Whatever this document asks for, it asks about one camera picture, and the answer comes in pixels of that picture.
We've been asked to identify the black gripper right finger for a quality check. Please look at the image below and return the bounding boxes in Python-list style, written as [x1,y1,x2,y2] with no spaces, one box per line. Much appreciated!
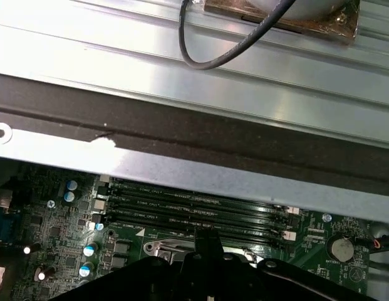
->
[208,228,374,301]

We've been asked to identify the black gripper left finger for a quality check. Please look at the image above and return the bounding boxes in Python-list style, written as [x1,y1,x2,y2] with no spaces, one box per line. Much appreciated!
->
[48,227,210,301]

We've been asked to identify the metal socket cover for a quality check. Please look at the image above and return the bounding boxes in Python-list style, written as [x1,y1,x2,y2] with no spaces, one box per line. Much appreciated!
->
[155,245,254,264]

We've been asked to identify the CPU socket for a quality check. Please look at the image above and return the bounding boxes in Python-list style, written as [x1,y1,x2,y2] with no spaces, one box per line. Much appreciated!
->
[143,231,256,267]

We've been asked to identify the black RAM slot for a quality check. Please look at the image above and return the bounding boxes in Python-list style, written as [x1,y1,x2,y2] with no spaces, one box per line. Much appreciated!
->
[118,221,297,244]
[106,178,300,217]
[106,194,295,225]
[105,207,295,236]

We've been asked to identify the green motherboard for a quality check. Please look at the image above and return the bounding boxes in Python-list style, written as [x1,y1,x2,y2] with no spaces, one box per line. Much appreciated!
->
[0,162,372,301]

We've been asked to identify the silver coin cell battery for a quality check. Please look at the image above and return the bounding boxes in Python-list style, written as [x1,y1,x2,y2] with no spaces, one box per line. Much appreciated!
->
[329,237,355,263]

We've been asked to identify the open grey PC case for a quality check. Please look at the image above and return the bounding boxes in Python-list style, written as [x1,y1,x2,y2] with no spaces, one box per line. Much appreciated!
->
[0,73,389,301]

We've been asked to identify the blue rear port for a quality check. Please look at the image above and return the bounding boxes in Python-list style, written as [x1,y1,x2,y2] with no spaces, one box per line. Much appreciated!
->
[0,215,18,244]

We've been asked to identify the silver rear port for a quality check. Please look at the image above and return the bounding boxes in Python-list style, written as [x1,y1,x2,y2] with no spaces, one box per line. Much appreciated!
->
[0,187,11,215]

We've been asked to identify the black wire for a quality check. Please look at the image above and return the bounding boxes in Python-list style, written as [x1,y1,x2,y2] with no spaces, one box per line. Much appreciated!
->
[353,233,389,251]

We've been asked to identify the black camera cable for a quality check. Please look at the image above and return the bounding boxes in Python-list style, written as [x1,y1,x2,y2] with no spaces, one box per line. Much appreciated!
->
[177,0,298,71]

